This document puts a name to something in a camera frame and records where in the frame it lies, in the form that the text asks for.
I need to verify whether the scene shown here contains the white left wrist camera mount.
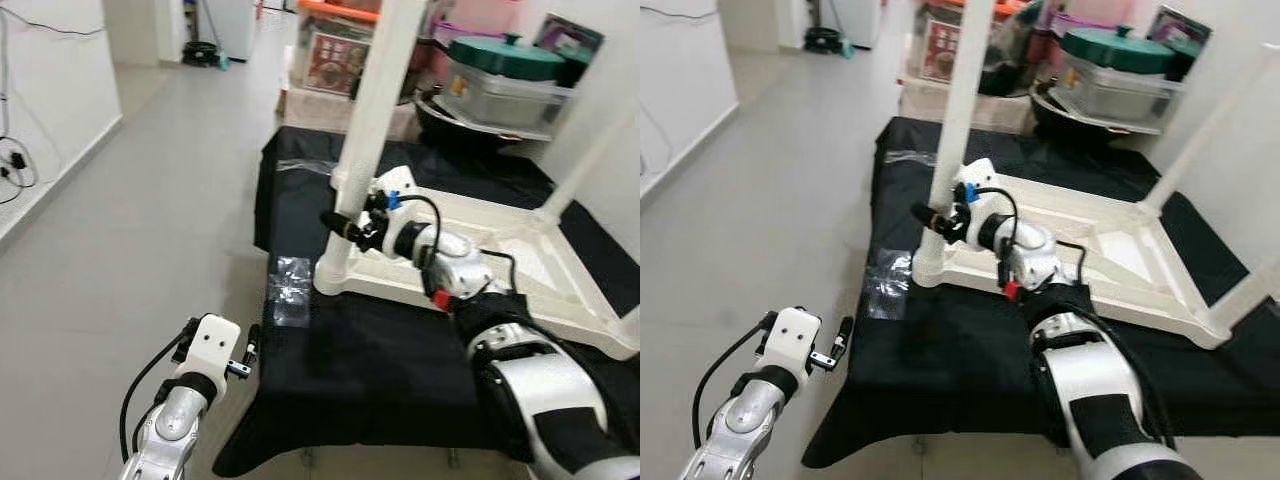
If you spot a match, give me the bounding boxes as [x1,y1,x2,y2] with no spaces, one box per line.
[757,306,823,376]
[185,314,243,391]

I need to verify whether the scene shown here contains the white plastic children table top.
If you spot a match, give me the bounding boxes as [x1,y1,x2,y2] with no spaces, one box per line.
[313,165,641,361]
[910,160,1280,351]

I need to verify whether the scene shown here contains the black tablecloth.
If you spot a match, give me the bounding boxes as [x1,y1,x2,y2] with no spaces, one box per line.
[800,115,1280,469]
[212,125,641,476]

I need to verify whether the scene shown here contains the beige patterned cloth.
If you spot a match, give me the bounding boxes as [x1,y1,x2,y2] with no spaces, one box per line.
[898,80,1036,133]
[280,88,421,141]

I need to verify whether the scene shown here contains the black wok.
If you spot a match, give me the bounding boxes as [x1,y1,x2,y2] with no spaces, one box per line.
[412,90,531,151]
[1028,85,1146,141]

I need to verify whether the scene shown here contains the black plastic bag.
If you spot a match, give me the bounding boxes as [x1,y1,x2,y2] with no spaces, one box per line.
[405,25,446,101]
[985,25,1046,98]

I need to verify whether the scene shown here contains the red printed carton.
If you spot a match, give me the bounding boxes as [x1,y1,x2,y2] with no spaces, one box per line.
[920,18,961,83]
[305,32,373,96]

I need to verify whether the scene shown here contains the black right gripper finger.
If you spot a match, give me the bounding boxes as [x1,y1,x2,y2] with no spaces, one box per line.
[320,210,366,242]
[910,202,951,234]

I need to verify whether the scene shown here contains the orange box lid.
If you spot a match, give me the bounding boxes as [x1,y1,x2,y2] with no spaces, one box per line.
[298,0,386,23]

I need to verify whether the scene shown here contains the black hanging wall cables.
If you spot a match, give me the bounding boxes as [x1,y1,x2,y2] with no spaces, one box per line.
[0,90,41,206]

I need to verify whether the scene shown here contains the dark square pan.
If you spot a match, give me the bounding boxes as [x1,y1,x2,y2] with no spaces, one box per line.
[535,13,604,63]
[1145,5,1213,56]

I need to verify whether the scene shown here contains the white appliance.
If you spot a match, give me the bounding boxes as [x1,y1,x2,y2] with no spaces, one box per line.
[200,0,256,61]
[830,0,881,49]

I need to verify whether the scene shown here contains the clear plastic storage container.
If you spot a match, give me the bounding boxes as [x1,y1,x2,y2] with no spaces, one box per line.
[1052,62,1186,131]
[440,70,573,136]

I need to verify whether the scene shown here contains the green pot lid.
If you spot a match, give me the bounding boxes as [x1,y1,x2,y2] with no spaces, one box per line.
[447,33,567,83]
[1060,25,1179,76]

